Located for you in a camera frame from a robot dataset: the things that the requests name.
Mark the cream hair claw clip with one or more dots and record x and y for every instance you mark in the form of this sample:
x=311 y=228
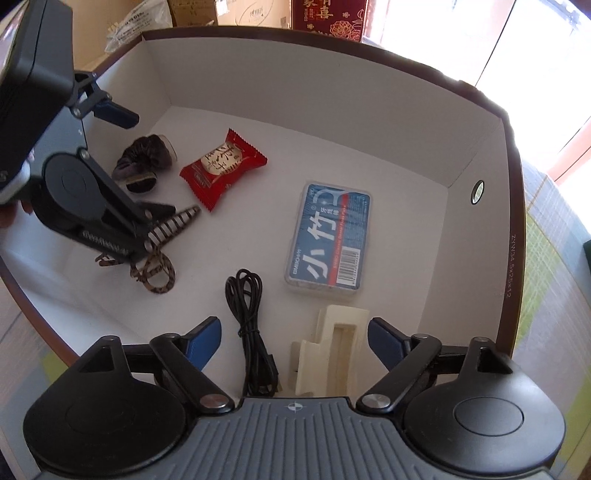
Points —
x=309 y=369

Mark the checked cloth desktop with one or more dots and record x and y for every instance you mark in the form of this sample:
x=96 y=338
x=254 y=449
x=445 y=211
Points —
x=554 y=300

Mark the red snack packet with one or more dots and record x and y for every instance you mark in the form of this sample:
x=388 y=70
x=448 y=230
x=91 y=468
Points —
x=207 y=184

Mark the brown cardboard box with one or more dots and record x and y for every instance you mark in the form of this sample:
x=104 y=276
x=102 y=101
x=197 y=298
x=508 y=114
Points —
x=369 y=138

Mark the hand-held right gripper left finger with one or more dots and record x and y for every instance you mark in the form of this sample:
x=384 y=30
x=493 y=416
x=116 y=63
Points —
x=205 y=341

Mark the clear printed plastic bag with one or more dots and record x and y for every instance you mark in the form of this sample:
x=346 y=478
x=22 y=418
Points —
x=138 y=23

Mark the person's left hand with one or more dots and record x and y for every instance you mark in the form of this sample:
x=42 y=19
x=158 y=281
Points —
x=7 y=217

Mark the dark velvet scrunchie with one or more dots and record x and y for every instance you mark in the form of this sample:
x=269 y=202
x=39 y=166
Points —
x=147 y=152

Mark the striped hair clip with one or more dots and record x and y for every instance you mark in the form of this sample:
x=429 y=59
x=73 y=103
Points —
x=178 y=221

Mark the blue label floss box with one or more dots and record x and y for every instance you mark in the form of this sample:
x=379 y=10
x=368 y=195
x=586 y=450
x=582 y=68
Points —
x=323 y=240

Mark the red gift bag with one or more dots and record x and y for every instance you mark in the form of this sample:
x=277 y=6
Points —
x=328 y=18

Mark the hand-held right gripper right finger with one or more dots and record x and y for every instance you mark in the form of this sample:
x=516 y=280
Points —
x=385 y=344

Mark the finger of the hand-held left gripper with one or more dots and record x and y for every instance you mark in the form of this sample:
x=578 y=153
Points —
x=131 y=207
x=120 y=117

